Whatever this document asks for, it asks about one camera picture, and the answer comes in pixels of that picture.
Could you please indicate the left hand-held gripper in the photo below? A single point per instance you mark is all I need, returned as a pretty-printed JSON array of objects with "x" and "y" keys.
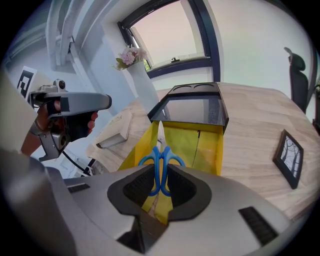
[{"x": 56, "y": 143}]

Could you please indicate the tan hardcover book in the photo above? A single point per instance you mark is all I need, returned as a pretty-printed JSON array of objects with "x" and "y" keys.
[{"x": 117, "y": 130}]

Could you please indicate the small grey gripper camera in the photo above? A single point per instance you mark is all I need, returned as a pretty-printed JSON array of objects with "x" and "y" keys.
[{"x": 60, "y": 85}]

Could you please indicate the black box with yellow lining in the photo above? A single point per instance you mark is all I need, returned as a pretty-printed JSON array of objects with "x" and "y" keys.
[{"x": 190, "y": 112}]

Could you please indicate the person's left hand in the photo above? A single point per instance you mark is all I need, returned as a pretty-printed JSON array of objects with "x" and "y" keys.
[{"x": 93, "y": 122}]

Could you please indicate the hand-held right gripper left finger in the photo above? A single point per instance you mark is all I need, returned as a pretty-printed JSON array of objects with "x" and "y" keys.
[{"x": 100, "y": 200}]

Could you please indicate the white vase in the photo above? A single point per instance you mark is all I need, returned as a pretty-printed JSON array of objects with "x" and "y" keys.
[{"x": 143, "y": 82}]

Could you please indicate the person's left forearm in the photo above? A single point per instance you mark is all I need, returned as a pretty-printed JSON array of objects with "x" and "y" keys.
[{"x": 28, "y": 145}]

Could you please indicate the black office chair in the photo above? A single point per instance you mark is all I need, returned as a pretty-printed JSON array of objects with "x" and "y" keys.
[{"x": 298, "y": 80}]

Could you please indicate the white step stool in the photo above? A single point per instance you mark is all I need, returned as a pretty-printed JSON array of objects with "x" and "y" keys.
[{"x": 96, "y": 167}]

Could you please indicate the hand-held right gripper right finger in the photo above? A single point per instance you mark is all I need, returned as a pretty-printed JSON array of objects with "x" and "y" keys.
[{"x": 225, "y": 212}]

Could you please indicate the white slanted beam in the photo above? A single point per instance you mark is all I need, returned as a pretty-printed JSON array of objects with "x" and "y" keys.
[{"x": 62, "y": 32}]

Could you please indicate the pink flower bouquet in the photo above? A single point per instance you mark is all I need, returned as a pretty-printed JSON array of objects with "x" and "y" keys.
[{"x": 128, "y": 56}]

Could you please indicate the black picture frame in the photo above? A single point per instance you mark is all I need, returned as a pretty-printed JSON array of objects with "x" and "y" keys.
[{"x": 288, "y": 157}]

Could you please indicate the black window frame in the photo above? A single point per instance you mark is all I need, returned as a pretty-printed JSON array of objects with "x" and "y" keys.
[{"x": 212, "y": 37}]

